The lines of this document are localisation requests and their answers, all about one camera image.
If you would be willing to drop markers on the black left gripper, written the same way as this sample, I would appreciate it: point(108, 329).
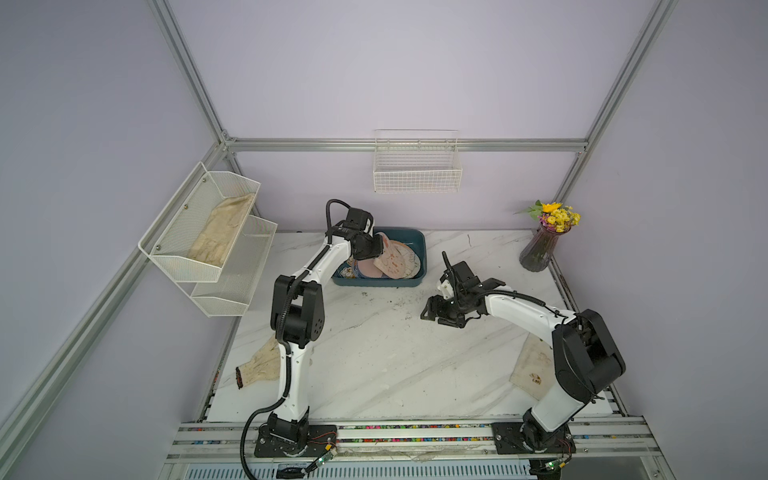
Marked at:
point(377, 250)

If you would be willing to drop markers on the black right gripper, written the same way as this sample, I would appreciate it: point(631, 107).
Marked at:
point(447, 308)

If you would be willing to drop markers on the purple pink bunny coaster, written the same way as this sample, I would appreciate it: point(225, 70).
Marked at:
point(367, 269)

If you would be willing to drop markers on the teal orange cats coaster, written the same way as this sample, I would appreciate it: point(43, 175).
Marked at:
point(348, 270)

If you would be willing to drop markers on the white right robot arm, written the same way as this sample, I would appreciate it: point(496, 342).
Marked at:
point(586, 358)

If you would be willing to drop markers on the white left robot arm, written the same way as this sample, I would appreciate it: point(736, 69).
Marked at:
point(298, 311)

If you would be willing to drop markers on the teal plastic storage box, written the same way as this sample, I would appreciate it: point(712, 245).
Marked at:
point(409, 236)

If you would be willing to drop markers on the ribbed glass vase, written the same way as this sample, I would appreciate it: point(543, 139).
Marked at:
point(538, 253)

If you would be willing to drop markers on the white green glove on table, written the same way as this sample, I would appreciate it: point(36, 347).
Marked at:
point(534, 370)

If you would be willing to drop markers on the yellow flower bouquet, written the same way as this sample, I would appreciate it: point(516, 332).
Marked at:
point(553, 217)

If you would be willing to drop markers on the lower white mesh shelf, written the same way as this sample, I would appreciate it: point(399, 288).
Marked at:
point(232, 294)

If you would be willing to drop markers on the white mesh shelf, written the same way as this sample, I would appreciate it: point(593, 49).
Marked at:
point(232, 294)
point(169, 241)

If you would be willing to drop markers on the cream glove in shelf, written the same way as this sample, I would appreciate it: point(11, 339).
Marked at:
point(213, 244)

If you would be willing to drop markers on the cream glove on table left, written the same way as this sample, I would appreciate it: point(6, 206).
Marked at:
point(264, 365)

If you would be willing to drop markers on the upper white mesh shelf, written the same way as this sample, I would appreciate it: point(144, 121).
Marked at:
point(169, 241)

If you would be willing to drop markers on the white wire wall basket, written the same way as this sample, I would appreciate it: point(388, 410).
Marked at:
point(416, 161)

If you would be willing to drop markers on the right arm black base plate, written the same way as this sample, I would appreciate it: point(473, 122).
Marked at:
point(529, 438)

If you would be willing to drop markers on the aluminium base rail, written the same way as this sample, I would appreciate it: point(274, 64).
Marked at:
point(598, 437)

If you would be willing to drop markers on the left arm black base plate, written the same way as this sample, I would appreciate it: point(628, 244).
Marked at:
point(294, 443)

